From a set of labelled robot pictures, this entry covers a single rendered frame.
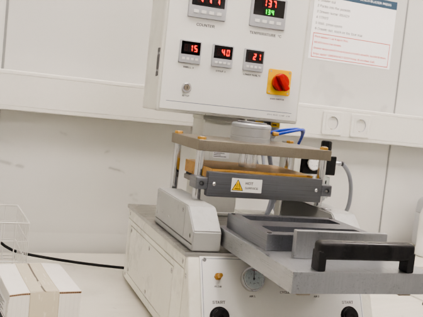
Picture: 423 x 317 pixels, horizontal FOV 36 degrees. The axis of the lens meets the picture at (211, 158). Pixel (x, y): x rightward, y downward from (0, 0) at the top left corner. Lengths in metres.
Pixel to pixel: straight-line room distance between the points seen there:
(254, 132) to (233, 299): 0.34
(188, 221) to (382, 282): 0.35
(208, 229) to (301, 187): 0.24
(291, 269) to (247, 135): 0.45
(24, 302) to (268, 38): 0.75
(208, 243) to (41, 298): 0.29
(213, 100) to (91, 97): 0.41
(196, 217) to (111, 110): 0.68
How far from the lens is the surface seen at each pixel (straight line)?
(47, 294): 1.13
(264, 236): 0.97
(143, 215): 1.38
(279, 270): 0.90
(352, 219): 1.24
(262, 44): 1.45
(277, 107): 1.46
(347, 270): 0.91
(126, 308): 1.36
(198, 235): 1.08
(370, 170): 2.14
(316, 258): 0.88
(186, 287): 1.09
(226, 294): 1.09
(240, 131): 1.27
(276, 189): 1.22
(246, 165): 1.28
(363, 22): 2.10
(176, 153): 1.32
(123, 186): 1.80
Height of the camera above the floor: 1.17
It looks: 4 degrees down
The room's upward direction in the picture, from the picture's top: 6 degrees clockwise
